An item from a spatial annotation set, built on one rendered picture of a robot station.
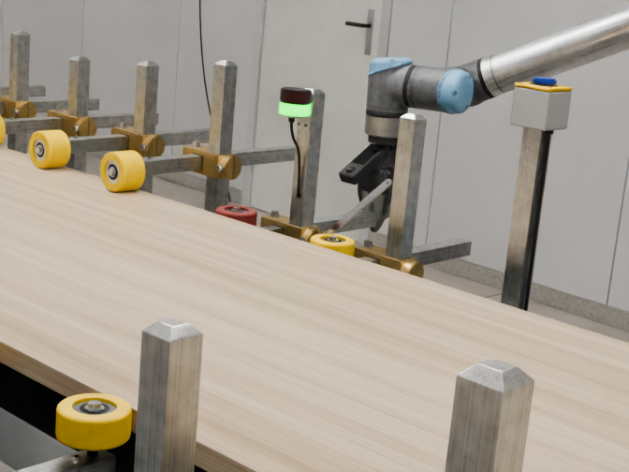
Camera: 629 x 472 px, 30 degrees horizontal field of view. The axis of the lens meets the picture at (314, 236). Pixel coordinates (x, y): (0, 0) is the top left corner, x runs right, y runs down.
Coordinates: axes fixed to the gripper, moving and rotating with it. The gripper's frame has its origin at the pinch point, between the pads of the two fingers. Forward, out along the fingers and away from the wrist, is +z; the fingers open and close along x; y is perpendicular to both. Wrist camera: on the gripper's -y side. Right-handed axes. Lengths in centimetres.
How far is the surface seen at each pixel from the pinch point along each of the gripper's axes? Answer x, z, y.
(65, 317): -36, -11, -105
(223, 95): 18.9, -28.0, -28.1
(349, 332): -61, -10, -76
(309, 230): -7.8, -5.2, -28.3
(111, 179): 25, -12, -52
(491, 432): -124, -35, -136
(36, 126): 73, -14, -37
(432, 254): -26.6, -2.3, -12.7
